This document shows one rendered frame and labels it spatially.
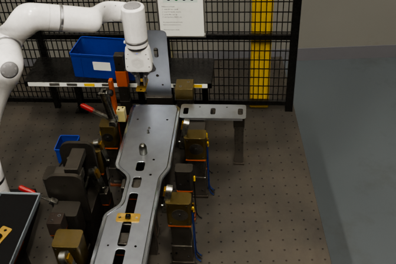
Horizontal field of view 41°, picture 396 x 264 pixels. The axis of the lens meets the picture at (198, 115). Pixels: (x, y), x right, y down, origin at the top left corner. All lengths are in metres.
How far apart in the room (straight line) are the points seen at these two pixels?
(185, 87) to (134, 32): 0.55
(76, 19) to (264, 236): 1.12
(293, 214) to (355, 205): 1.09
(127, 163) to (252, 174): 0.64
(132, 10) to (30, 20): 0.34
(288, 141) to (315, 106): 1.43
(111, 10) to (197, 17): 0.65
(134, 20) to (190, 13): 0.67
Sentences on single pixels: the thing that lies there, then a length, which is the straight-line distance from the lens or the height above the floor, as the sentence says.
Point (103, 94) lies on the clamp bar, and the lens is 2.14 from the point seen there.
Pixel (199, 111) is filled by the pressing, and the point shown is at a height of 1.00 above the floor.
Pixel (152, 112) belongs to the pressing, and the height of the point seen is 1.00.
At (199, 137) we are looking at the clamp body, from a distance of 2.13.
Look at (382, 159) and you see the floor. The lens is 3.69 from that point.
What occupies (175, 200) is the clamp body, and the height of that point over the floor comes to 1.05.
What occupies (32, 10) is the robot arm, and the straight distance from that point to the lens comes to 1.84.
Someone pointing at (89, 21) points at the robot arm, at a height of 1.58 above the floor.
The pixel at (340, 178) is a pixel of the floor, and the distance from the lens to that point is 3.50.
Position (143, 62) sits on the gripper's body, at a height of 1.37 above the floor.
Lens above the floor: 2.43
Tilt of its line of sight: 38 degrees down
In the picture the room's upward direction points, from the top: 3 degrees counter-clockwise
